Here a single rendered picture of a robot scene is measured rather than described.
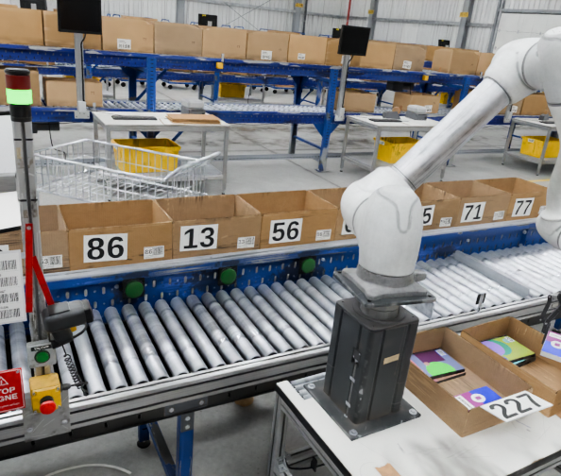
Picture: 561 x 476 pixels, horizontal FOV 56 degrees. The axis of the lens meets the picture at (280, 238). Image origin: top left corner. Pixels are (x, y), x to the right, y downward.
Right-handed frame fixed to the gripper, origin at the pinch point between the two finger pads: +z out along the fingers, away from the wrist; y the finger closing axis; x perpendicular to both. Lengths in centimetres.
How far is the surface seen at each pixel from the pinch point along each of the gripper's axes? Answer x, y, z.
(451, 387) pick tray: -21.5, -24.9, 18.5
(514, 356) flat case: 6.4, -11.5, 15.0
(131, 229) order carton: -47, -147, -9
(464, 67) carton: 720, -240, -50
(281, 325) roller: -25, -89, 20
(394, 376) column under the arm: -48, -37, 5
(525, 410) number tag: -33.5, -2.4, 8.1
